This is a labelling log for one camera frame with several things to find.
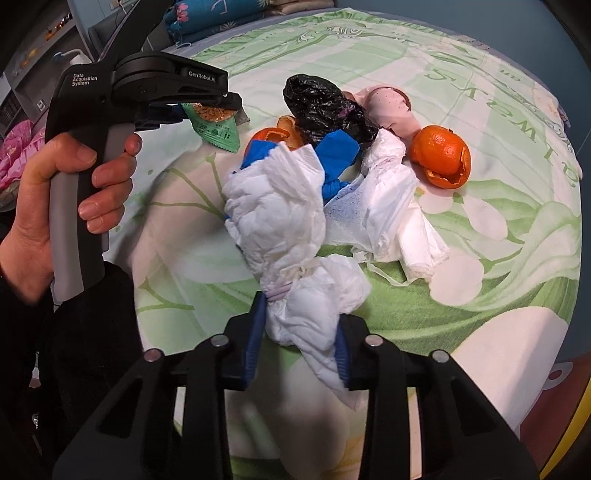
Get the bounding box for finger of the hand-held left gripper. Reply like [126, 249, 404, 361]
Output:
[113, 52, 244, 112]
[134, 104, 191, 128]

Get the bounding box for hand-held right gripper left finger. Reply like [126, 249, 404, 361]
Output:
[55, 292, 269, 480]

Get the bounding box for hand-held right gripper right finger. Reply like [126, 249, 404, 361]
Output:
[334, 316, 539, 480]

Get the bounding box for green snack packet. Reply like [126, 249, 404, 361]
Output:
[182, 102, 241, 153]

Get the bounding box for white plastic bag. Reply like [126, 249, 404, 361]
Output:
[222, 142, 372, 411]

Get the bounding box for black plastic bag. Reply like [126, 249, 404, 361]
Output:
[283, 74, 380, 148]

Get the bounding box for white tissue with pink stain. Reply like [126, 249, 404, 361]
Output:
[360, 129, 419, 261]

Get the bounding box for person's left forearm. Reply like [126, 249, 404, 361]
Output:
[0, 261, 145, 480]

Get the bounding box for person's left hand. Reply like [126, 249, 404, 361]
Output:
[0, 133, 142, 305]

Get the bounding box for white desk lamp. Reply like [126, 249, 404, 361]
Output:
[53, 48, 93, 65]

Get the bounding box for blue floral quilt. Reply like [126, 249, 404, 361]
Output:
[161, 0, 278, 44]

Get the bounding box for small shelf ornaments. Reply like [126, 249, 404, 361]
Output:
[46, 14, 75, 34]

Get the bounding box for orange peel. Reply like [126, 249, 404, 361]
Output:
[409, 124, 472, 190]
[245, 115, 305, 155]

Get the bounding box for folded white tissue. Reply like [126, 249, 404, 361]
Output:
[397, 210, 451, 283]

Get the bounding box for thin white sheet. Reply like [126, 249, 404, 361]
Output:
[323, 179, 393, 278]

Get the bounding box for beige folded quilt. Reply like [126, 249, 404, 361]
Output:
[268, 0, 334, 14]

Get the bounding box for blue crumpled plastic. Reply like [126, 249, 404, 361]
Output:
[231, 131, 361, 204]

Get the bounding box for brown printed mat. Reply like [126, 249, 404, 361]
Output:
[503, 342, 585, 480]

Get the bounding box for pink dotted cloth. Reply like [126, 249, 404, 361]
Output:
[344, 84, 423, 139]

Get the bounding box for wall shelf unit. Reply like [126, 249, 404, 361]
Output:
[0, 9, 88, 134]

